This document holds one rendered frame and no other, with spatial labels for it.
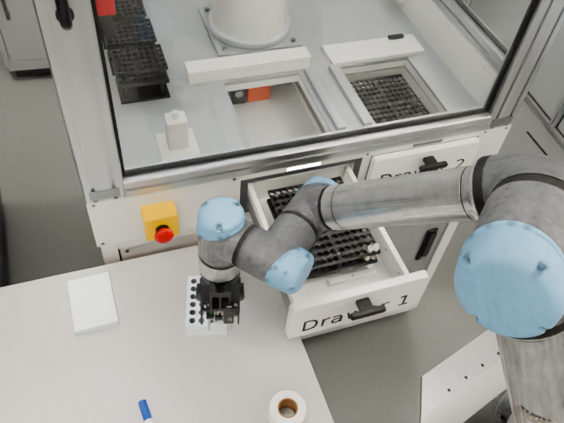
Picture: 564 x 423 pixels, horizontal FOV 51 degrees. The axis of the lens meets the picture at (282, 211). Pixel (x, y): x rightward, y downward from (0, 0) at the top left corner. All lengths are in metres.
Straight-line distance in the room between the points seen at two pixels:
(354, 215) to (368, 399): 1.24
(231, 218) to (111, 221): 0.44
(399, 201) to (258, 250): 0.22
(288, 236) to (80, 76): 0.43
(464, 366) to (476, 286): 0.66
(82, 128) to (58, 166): 1.59
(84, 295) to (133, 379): 0.22
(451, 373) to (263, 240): 0.57
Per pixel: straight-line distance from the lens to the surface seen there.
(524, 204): 0.69
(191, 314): 1.27
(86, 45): 1.01
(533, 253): 0.64
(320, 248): 1.22
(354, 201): 0.91
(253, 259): 0.91
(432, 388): 1.28
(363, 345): 2.16
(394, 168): 1.43
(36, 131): 2.88
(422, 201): 0.84
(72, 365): 1.27
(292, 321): 1.13
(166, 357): 1.25
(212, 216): 0.91
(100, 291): 1.32
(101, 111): 1.09
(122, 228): 1.32
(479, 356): 1.35
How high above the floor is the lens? 1.87
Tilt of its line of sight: 50 degrees down
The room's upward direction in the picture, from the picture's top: 7 degrees clockwise
